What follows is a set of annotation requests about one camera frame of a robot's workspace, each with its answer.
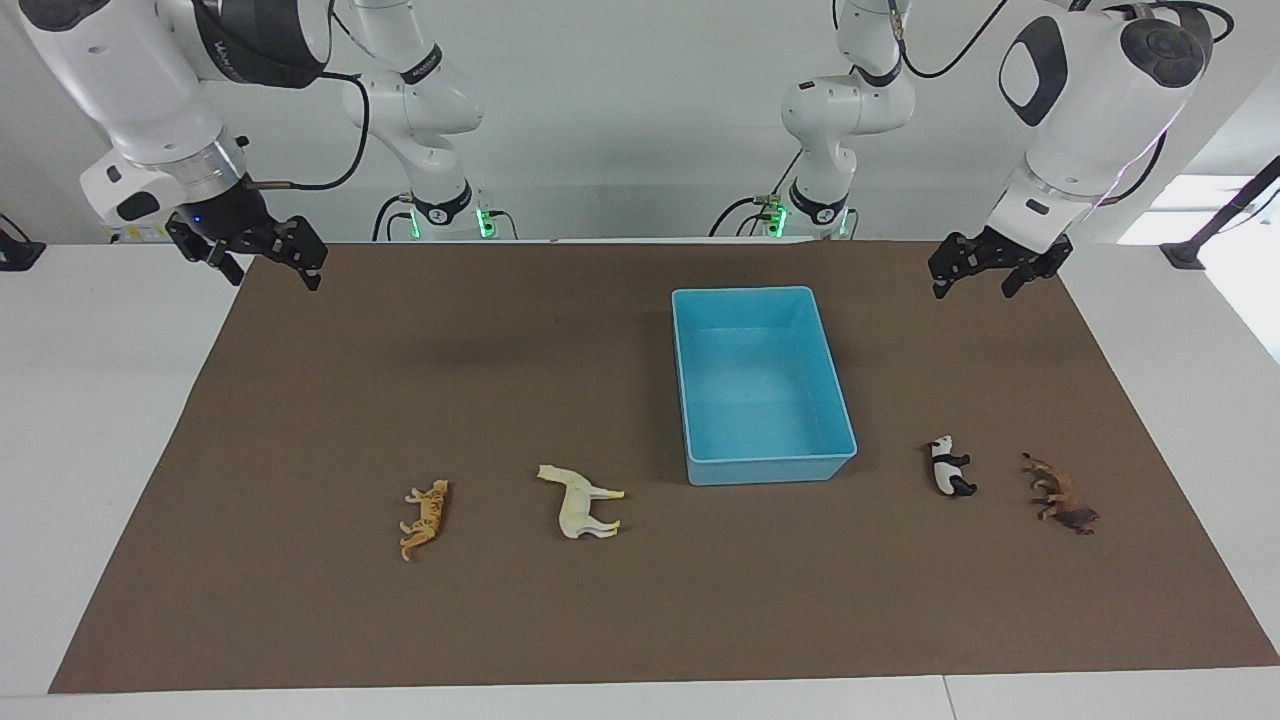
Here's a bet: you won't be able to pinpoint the brown lion toy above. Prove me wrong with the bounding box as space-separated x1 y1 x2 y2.
1021 452 1100 536

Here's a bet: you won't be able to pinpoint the orange tiger toy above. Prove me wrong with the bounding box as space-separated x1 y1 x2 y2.
399 480 450 562

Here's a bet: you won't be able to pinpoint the cream horse toy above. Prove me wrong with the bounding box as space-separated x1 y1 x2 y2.
537 464 626 541

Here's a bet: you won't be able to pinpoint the light blue storage box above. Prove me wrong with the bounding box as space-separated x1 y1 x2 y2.
671 286 858 487

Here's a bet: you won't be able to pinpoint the brown table mat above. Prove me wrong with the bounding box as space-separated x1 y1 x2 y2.
48 240 1280 694

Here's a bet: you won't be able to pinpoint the black white panda toy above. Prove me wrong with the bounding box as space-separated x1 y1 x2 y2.
924 435 979 499

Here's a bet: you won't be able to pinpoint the black angled stand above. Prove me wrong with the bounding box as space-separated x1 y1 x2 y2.
1160 155 1280 271

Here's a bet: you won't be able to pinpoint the black right base cables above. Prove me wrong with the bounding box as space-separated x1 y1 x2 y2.
372 193 519 242

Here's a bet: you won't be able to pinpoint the black base cables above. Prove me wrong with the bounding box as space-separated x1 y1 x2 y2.
372 193 519 242
709 148 861 239

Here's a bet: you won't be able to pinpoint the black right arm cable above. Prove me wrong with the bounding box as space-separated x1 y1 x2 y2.
245 0 373 192

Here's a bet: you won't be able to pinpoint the black left base cables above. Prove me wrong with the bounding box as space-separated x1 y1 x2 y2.
709 148 861 239

